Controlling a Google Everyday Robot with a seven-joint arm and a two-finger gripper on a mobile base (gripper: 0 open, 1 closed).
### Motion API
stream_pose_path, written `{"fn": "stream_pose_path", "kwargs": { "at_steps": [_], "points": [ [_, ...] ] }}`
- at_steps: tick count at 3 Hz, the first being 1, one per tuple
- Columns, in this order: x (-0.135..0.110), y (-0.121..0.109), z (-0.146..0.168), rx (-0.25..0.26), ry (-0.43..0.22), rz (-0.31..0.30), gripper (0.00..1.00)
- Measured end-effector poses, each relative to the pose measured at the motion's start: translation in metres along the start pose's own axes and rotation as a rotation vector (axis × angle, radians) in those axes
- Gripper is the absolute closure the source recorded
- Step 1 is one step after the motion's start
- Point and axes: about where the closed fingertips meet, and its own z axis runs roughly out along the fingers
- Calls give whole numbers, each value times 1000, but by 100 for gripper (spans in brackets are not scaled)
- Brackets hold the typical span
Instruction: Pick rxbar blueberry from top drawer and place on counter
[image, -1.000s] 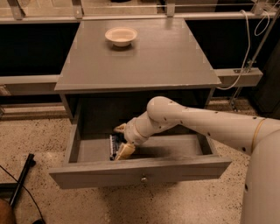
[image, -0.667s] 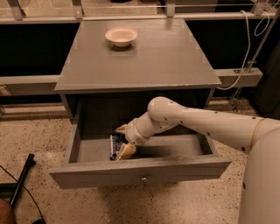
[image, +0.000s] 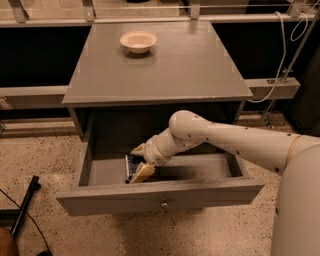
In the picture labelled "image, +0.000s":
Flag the grey open top drawer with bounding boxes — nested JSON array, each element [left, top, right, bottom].
[[55, 113, 266, 217]]

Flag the grey metal rail frame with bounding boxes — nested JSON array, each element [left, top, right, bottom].
[[0, 0, 320, 111]]

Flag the round metal drawer knob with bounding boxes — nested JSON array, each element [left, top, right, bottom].
[[161, 200, 169, 209]]

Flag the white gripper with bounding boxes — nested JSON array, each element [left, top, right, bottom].
[[130, 135, 170, 183]]

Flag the white ceramic bowl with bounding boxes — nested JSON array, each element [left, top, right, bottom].
[[120, 31, 157, 54]]

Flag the grey wooden cabinet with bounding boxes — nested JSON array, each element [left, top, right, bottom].
[[62, 20, 254, 143]]

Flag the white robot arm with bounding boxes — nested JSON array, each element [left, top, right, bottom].
[[131, 110, 320, 256]]

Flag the white hanging cable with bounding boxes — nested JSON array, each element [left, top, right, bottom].
[[246, 11, 320, 104]]

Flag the black metal stand leg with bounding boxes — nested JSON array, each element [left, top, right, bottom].
[[0, 176, 41, 238]]

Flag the thin black floor cable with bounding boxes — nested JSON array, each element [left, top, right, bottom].
[[0, 188, 56, 256]]

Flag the brown rounded object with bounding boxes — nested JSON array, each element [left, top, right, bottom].
[[0, 228, 18, 256]]

